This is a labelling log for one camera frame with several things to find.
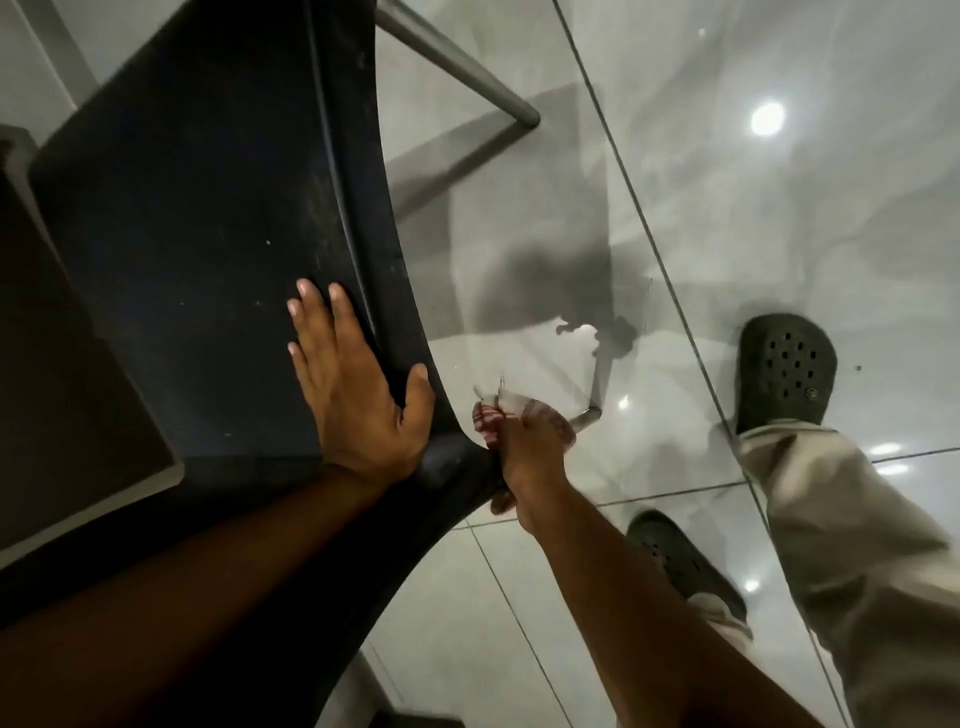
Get black plastic chair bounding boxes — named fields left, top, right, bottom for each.
left=0, top=0, right=605, bottom=728

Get person's right forearm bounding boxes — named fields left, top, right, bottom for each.
left=517, top=483, right=826, bottom=728

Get red white checked cloth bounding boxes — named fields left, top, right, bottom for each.
left=471, top=378, right=579, bottom=453

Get dark green right clog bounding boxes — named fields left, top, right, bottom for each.
left=735, top=312, right=839, bottom=436

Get person's left hand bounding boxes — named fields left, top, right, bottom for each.
left=285, top=278, right=437, bottom=490

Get beige trousers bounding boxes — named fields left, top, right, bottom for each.
left=686, top=421, right=960, bottom=728

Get dark green left clog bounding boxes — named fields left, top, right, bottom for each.
left=625, top=510, right=749, bottom=624

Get dark brown table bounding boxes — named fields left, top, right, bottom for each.
left=0, top=123, right=186, bottom=571

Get person's left forearm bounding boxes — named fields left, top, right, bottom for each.
left=0, top=465, right=410, bottom=728

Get dark green clog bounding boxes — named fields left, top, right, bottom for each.
left=735, top=312, right=839, bottom=436
left=625, top=510, right=749, bottom=624

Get person's right hand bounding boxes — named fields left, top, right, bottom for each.
left=489, top=399, right=579, bottom=537

